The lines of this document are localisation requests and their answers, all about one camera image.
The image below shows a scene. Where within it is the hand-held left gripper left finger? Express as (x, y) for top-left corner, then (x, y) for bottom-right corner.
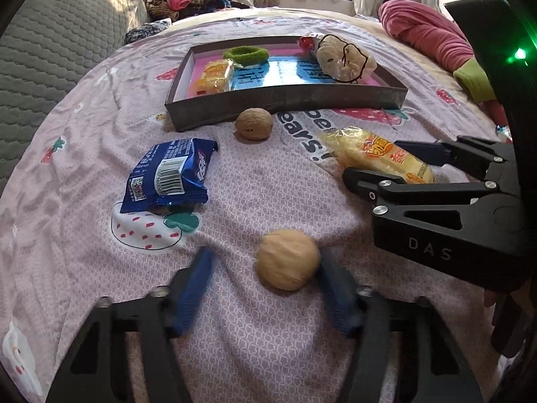
(46, 247), (216, 403)

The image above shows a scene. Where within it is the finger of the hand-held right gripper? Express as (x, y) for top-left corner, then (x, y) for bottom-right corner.
(396, 135), (518, 182)
(342, 168), (520, 218)

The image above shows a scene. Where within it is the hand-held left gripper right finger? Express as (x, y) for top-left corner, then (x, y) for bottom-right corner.
(314, 256), (484, 403)

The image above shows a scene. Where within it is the walnut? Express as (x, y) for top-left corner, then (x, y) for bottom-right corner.
(255, 229), (322, 291)
(234, 108), (274, 141)

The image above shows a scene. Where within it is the yellow cake packet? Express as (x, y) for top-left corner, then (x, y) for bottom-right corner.
(318, 127), (437, 185)
(196, 59), (236, 95)

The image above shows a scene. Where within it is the dark shallow cardboard box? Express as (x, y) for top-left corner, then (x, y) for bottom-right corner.
(164, 34), (408, 133)

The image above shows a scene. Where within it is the beige black-trimmed scrunchie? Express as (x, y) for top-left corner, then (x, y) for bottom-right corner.
(315, 34), (378, 84)

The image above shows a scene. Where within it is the red white candy packet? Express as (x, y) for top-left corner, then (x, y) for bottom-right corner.
(297, 34), (326, 56)

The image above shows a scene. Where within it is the green fuzzy hair ring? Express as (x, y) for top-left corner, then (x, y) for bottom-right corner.
(223, 45), (269, 68)

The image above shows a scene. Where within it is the person's right hand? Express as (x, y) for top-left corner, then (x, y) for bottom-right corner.
(482, 279), (530, 359)

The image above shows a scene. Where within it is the green cloth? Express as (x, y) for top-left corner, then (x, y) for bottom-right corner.
(453, 58), (496, 103)

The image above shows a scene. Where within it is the blue snack packet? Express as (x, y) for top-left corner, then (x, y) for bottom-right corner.
(119, 138), (219, 214)

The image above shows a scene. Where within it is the pink quilt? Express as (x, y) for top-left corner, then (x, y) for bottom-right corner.
(378, 0), (510, 129)

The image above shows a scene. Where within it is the dark blue patterned cloth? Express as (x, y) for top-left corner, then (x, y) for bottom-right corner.
(124, 20), (173, 45)

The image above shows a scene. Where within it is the grey quilted headboard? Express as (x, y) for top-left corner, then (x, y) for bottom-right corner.
(0, 0), (152, 194)

